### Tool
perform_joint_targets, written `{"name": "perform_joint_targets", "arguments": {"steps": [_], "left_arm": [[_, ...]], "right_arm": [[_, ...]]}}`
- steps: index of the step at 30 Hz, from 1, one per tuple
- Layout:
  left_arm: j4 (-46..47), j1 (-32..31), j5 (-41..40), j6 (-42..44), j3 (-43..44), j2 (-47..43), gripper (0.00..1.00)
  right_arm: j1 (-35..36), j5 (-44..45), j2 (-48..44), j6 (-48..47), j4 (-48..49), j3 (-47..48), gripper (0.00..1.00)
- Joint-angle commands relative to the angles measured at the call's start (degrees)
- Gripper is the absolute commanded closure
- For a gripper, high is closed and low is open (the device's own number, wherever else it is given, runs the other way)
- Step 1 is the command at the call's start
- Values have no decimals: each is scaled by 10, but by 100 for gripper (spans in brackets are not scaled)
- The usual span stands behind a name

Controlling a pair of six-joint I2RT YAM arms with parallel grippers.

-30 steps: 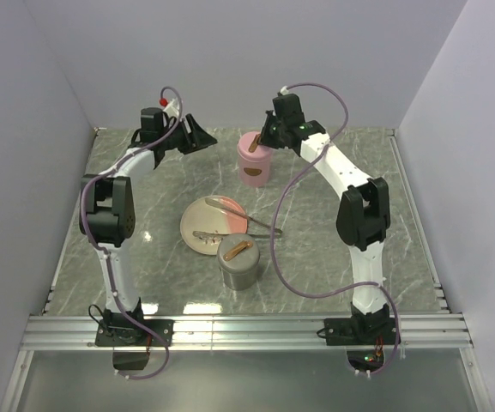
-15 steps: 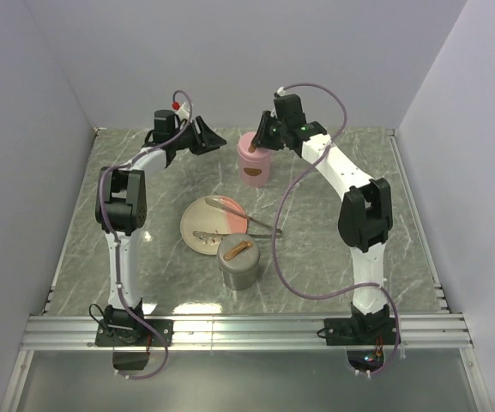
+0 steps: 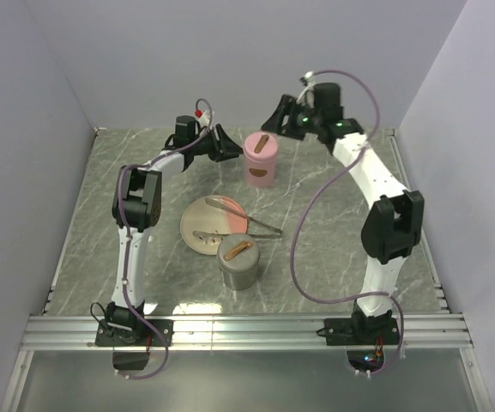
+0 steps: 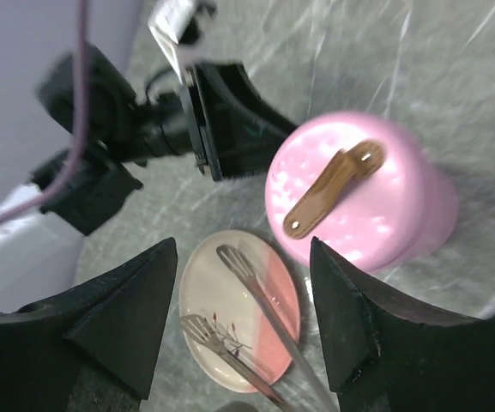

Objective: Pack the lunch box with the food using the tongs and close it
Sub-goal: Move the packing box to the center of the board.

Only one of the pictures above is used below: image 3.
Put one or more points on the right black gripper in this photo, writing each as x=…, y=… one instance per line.
x=285, y=108

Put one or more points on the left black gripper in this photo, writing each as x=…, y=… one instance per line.
x=226, y=149

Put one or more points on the pink round lid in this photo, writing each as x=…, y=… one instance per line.
x=260, y=146

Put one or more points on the pink cylindrical container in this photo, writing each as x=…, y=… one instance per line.
x=259, y=174

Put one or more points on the metal tongs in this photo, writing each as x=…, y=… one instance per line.
x=257, y=229

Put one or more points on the grey round lid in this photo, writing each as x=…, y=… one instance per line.
x=238, y=253

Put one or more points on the grey cylindrical container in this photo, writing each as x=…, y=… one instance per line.
x=240, y=282

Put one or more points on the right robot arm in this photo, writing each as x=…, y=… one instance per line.
x=394, y=223

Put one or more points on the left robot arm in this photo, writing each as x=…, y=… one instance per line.
x=136, y=209

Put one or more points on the pink and cream plate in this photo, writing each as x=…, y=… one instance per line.
x=200, y=223

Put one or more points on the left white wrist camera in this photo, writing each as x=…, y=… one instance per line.
x=204, y=118

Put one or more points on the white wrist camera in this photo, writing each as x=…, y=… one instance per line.
x=204, y=118
x=306, y=96

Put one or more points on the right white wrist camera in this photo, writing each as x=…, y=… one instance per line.
x=306, y=96

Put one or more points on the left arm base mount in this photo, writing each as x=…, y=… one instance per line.
x=131, y=349

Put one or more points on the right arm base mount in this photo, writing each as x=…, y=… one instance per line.
x=364, y=338

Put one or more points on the aluminium rail frame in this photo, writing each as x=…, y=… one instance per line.
x=256, y=350

